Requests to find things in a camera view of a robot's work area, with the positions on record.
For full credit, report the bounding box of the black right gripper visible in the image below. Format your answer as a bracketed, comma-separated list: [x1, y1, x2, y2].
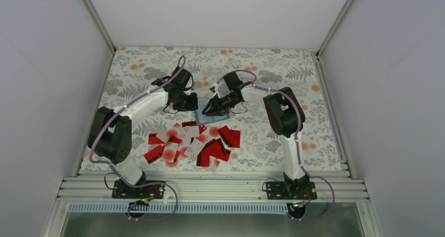
[202, 93, 240, 116]

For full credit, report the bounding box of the blue leather card holder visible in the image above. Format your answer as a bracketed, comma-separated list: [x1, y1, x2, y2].
[194, 102, 230, 125]

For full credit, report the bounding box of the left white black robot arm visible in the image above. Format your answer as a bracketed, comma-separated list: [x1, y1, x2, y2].
[87, 66, 197, 198]

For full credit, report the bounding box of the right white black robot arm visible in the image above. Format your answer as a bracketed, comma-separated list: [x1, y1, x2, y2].
[202, 70, 310, 199]

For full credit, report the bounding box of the red card striped right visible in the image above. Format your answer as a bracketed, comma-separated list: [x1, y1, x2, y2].
[217, 126, 233, 146]

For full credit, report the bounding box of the red card far right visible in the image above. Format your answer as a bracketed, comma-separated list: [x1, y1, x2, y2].
[227, 130, 241, 148]

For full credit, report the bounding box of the red card lower centre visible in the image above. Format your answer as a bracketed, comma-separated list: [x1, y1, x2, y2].
[196, 139, 231, 167]

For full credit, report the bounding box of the white red-dot card lower left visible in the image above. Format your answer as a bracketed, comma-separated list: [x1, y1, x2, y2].
[162, 143, 181, 168]

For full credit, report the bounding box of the red card lower left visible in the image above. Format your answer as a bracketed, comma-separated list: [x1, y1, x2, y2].
[144, 145, 165, 165]

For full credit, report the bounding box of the floral patterned table mat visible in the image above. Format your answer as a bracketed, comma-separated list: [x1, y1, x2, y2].
[101, 47, 342, 172]

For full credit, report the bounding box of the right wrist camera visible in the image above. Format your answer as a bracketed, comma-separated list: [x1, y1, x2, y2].
[210, 82, 221, 98]

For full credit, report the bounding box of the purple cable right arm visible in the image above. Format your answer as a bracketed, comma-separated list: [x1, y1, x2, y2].
[217, 69, 336, 223]

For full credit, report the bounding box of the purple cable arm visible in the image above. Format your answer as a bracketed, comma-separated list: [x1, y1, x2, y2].
[88, 55, 187, 222]
[217, 69, 336, 223]

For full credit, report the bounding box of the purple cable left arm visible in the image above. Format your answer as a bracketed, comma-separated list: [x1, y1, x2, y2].
[88, 55, 187, 222]

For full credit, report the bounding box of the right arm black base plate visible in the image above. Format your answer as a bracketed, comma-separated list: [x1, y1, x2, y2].
[264, 181, 317, 200]

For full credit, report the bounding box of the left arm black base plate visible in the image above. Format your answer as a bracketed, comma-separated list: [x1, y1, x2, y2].
[111, 179, 165, 199]

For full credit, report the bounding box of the aluminium rail base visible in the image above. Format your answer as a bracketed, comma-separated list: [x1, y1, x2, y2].
[57, 170, 369, 202]

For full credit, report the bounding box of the aluminium corner post left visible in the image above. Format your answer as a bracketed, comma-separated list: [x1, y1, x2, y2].
[83, 0, 116, 55]

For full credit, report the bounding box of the aluminium corner post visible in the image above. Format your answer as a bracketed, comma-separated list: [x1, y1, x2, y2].
[83, 0, 116, 55]
[316, 0, 355, 60]

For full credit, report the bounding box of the blue slotted cable duct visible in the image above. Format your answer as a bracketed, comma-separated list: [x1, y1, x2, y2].
[67, 201, 288, 214]

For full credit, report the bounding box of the aluminium corner post right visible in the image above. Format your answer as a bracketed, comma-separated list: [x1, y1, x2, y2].
[316, 0, 355, 60]

